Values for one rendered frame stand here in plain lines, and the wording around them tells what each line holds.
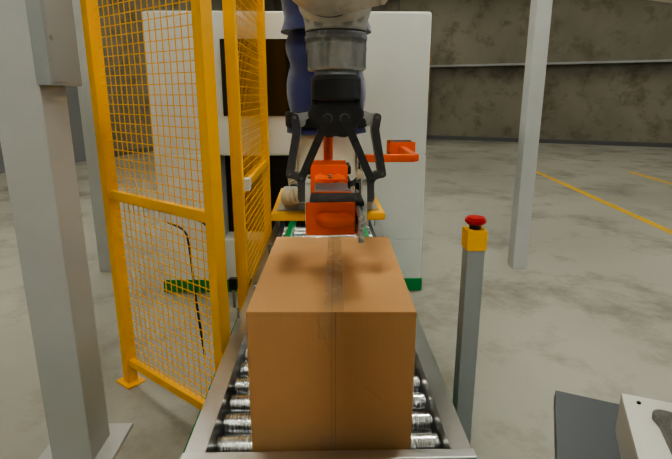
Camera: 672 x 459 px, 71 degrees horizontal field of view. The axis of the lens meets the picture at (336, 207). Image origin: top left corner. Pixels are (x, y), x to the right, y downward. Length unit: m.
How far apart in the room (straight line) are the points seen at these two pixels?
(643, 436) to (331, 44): 0.87
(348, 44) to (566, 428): 0.91
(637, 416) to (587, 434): 0.12
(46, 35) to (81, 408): 1.37
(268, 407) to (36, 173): 1.15
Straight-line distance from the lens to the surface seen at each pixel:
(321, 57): 0.69
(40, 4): 1.85
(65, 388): 2.19
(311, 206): 0.70
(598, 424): 1.25
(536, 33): 4.11
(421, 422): 1.49
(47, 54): 1.83
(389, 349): 1.18
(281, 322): 1.15
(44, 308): 2.07
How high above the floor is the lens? 1.44
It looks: 13 degrees down
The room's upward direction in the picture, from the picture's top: straight up
